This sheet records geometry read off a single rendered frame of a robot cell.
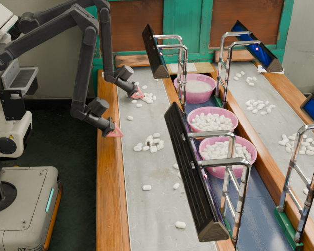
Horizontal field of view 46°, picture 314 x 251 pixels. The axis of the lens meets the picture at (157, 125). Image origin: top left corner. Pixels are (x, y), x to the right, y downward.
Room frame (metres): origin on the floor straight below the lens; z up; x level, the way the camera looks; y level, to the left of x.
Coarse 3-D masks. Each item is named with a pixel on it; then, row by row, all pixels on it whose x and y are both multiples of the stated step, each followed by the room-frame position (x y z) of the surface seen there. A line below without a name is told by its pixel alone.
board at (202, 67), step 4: (168, 64) 2.38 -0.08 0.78; (196, 64) 2.38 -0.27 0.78; (200, 64) 2.38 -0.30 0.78; (204, 64) 2.38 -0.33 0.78; (208, 64) 2.38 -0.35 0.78; (168, 68) 2.32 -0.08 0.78; (196, 68) 2.32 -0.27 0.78; (200, 68) 2.32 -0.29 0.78; (204, 68) 2.32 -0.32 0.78; (208, 68) 2.32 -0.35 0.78; (212, 68) 2.32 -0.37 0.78; (188, 72) 2.26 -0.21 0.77; (192, 72) 2.26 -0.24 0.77; (196, 72) 2.27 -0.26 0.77; (200, 72) 2.27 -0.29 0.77; (204, 72) 2.27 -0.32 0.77; (208, 72) 2.28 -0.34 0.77
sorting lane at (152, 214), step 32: (160, 96) 1.99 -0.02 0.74; (128, 128) 1.63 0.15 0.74; (160, 128) 1.63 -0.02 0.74; (128, 160) 1.36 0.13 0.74; (160, 160) 1.36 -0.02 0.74; (128, 192) 1.15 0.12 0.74; (160, 192) 1.15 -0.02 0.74; (128, 224) 0.99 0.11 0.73; (160, 224) 0.98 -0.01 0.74; (192, 224) 0.98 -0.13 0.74
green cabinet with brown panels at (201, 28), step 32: (128, 0) 2.38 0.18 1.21; (160, 0) 2.41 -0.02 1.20; (192, 0) 2.43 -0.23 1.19; (224, 0) 2.46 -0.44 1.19; (256, 0) 2.49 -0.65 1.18; (288, 0) 2.50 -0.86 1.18; (128, 32) 2.38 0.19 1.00; (160, 32) 2.41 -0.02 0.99; (192, 32) 2.43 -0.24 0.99; (224, 32) 2.46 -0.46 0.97; (256, 32) 2.49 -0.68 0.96
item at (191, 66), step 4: (172, 64) 2.38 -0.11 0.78; (176, 64) 2.38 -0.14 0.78; (188, 64) 2.38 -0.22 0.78; (192, 64) 2.38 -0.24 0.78; (172, 68) 2.31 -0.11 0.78; (176, 68) 2.31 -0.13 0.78; (188, 68) 2.31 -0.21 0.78; (192, 68) 2.31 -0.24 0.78; (172, 72) 2.25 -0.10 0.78; (176, 72) 2.25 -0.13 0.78
